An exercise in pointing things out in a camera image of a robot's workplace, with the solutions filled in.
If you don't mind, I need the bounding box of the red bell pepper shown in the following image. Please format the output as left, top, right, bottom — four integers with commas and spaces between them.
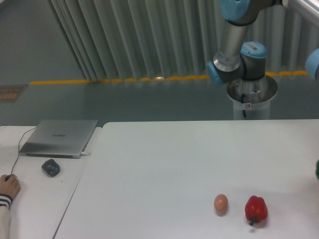
245, 195, 268, 226

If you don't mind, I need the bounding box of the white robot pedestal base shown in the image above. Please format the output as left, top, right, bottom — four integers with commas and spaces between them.
227, 75, 278, 120

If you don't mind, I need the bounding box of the black small gadget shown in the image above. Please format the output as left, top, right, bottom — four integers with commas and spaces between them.
41, 159, 60, 177

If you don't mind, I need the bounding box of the black mouse cable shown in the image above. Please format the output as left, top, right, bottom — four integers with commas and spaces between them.
0, 123, 38, 175

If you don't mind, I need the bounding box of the white usb plug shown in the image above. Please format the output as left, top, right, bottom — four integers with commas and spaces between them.
81, 152, 91, 156

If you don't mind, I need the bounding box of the silver closed laptop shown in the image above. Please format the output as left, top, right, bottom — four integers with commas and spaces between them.
19, 119, 98, 159

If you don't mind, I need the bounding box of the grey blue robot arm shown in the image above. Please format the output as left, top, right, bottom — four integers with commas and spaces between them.
207, 0, 319, 85

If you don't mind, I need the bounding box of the brown egg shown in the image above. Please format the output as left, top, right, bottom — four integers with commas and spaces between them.
214, 194, 228, 213

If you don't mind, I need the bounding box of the person's hand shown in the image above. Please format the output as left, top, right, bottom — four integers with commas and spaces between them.
0, 174, 21, 200

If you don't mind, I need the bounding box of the green bell pepper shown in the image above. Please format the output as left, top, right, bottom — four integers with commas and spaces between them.
315, 160, 319, 179

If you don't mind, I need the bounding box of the white striped sleeve forearm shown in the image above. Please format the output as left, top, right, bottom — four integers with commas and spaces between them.
0, 194, 12, 239

